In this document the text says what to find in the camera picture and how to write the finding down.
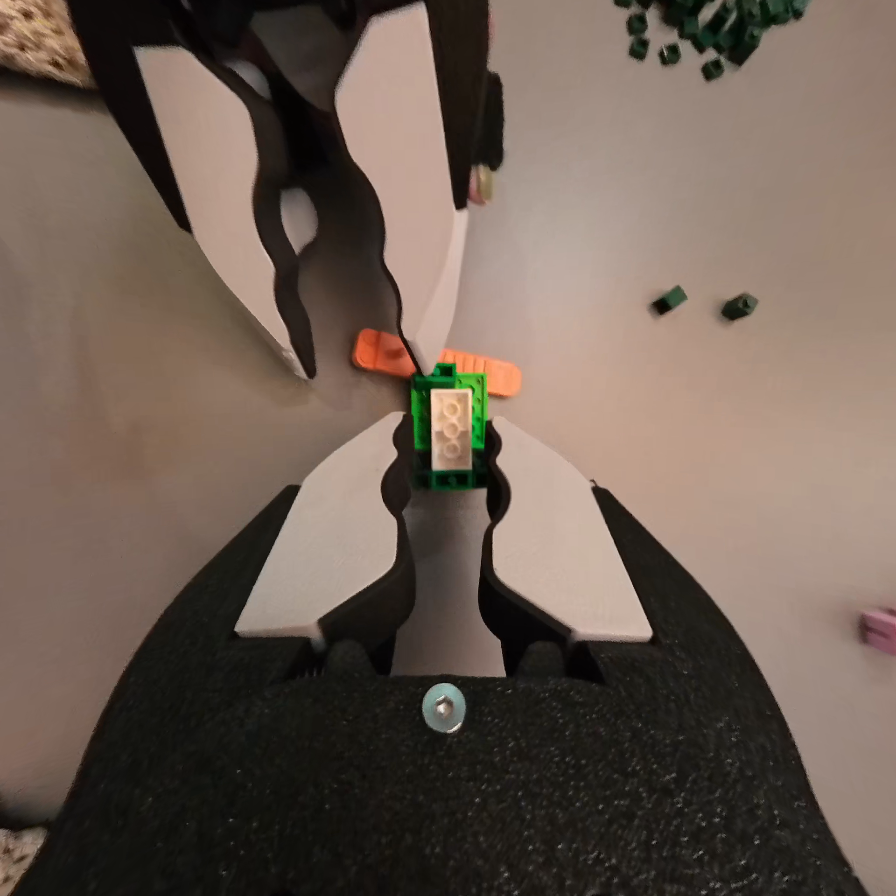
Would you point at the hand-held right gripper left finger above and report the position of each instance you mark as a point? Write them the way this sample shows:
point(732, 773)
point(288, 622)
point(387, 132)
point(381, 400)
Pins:
point(329, 546)

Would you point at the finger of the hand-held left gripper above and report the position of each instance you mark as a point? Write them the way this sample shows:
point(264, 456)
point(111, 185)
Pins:
point(210, 175)
point(406, 140)

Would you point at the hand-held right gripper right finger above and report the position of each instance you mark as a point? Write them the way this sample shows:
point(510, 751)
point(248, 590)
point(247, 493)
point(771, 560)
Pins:
point(560, 553)

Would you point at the green and white lego assembly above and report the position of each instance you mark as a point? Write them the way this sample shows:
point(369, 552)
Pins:
point(448, 427)

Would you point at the small pale round lego piece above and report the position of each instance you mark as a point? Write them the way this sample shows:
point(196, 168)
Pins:
point(482, 184)

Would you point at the orange lego brick separator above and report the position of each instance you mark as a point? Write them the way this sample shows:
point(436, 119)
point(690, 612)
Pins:
point(374, 350)

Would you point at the single dark green lego brick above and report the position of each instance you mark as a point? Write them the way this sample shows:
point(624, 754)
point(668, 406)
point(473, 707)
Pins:
point(740, 308)
point(670, 301)

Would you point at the pink lego brick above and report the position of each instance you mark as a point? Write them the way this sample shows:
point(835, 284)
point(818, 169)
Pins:
point(880, 630)

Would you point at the pile of dark green lego bricks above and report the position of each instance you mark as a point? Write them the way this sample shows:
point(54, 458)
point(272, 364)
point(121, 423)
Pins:
point(728, 28)

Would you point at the beige knitted cloth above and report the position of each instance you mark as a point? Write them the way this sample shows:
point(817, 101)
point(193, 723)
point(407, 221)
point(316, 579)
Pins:
point(35, 35)

